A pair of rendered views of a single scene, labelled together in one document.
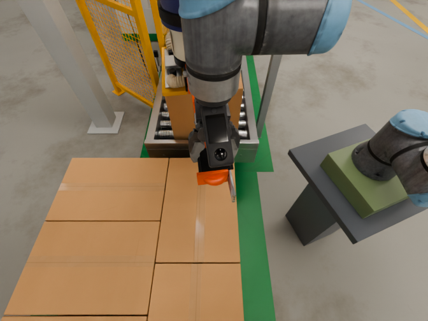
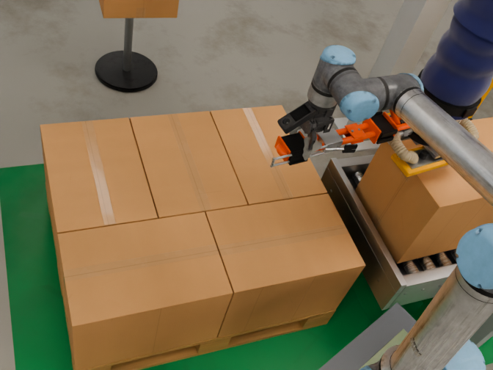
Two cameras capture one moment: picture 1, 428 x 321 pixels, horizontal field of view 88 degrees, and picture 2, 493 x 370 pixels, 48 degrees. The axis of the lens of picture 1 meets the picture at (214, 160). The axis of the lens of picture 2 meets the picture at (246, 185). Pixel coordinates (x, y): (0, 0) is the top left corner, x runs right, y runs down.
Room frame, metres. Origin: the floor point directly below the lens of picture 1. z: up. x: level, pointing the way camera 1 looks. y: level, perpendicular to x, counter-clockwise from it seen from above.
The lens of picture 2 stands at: (-0.47, -1.03, 2.40)
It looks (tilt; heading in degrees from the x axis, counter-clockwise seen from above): 48 degrees down; 58
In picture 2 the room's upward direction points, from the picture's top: 18 degrees clockwise
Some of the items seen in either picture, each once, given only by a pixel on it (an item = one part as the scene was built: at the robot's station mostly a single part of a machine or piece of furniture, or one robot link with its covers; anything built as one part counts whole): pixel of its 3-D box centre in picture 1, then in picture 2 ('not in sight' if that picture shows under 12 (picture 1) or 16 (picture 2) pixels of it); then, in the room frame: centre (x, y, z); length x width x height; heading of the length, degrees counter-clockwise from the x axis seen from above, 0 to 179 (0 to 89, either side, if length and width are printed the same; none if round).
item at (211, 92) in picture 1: (211, 78); (323, 92); (0.34, 0.00, 1.43); 0.10 x 0.09 x 0.05; 97
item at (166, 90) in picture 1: (172, 65); not in sight; (0.89, 0.18, 1.10); 0.34 x 0.10 x 0.05; 8
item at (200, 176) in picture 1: (210, 164); (293, 146); (0.31, 0.01, 1.20); 0.08 x 0.07 x 0.05; 8
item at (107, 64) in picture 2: not in sight; (128, 32); (0.20, 1.84, 0.31); 0.40 x 0.40 x 0.62
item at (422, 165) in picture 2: not in sight; (436, 153); (0.92, -0.01, 1.10); 0.34 x 0.10 x 0.05; 8
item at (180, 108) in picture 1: (204, 85); (447, 188); (1.22, 0.06, 0.75); 0.60 x 0.40 x 0.40; 2
